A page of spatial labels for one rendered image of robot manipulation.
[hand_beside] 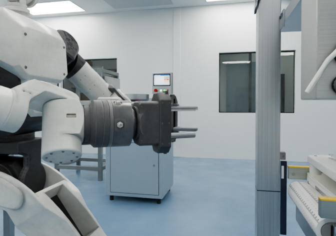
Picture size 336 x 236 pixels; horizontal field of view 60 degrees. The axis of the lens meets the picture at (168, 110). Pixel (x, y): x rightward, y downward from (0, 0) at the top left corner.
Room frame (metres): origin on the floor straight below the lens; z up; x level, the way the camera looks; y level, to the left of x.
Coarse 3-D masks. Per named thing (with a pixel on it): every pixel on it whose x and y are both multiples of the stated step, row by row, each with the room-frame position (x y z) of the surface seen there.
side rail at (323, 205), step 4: (320, 200) 0.50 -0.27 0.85; (324, 200) 0.50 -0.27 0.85; (320, 204) 0.50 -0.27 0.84; (324, 204) 0.50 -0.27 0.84; (328, 204) 0.50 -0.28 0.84; (332, 204) 0.50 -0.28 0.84; (320, 208) 0.50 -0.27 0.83; (324, 208) 0.50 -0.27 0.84; (328, 208) 0.50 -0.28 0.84; (332, 208) 0.50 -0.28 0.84; (320, 212) 0.50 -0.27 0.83; (324, 212) 0.50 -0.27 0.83; (328, 212) 0.50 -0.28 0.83; (332, 212) 0.50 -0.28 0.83; (320, 216) 0.50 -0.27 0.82; (324, 216) 0.50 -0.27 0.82; (328, 216) 0.50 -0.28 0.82; (332, 216) 0.50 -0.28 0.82
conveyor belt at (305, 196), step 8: (296, 184) 0.73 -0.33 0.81; (304, 184) 0.73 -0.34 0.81; (288, 192) 0.75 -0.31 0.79; (296, 192) 0.69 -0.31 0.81; (304, 192) 0.66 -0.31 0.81; (312, 192) 0.66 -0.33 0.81; (320, 192) 0.66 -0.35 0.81; (296, 200) 0.67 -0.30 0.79; (304, 200) 0.63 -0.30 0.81; (312, 200) 0.61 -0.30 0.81; (304, 208) 0.60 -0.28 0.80; (312, 208) 0.57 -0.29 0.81; (304, 216) 0.59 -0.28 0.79; (312, 216) 0.55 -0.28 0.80; (312, 224) 0.54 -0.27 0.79; (320, 224) 0.52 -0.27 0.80
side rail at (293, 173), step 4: (288, 168) 0.77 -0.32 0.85; (292, 168) 0.77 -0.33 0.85; (296, 168) 0.76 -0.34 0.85; (300, 168) 0.76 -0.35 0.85; (304, 168) 0.76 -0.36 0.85; (308, 168) 0.76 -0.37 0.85; (288, 172) 0.77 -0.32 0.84; (292, 172) 0.76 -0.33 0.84; (296, 172) 0.76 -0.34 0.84; (300, 172) 0.76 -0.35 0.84; (304, 172) 0.76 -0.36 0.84; (288, 176) 0.77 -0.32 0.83; (292, 176) 0.77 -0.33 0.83; (296, 176) 0.76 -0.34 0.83; (300, 176) 0.76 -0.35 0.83; (304, 176) 0.76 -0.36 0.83
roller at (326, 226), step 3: (327, 222) 0.52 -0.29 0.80; (330, 222) 0.52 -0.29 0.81; (333, 222) 0.51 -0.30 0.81; (324, 225) 0.51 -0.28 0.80; (327, 225) 0.51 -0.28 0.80; (330, 225) 0.51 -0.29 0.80; (321, 228) 0.52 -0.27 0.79; (324, 228) 0.51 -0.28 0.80; (327, 228) 0.51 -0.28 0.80; (330, 228) 0.51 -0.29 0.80; (321, 231) 0.51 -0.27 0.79; (324, 231) 0.51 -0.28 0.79; (327, 231) 0.51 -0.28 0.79; (330, 231) 0.51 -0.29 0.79; (321, 234) 0.52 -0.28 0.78; (324, 234) 0.51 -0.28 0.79; (327, 234) 0.51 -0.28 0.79; (330, 234) 0.51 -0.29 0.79
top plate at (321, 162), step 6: (312, 156) 0.72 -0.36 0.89; (318, 156) 0.72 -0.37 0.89; (324, 156) 0.72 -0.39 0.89; (312, 162) 0.70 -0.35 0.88; (318, 162) 0.66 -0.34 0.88; (324, 162) 0.65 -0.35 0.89; (330, 162) 0.65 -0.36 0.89; (318, 168) 0.66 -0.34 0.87; (324, 168) 0.62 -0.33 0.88; (330, 168) 0.59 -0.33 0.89; (330, 174) 0.58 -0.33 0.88
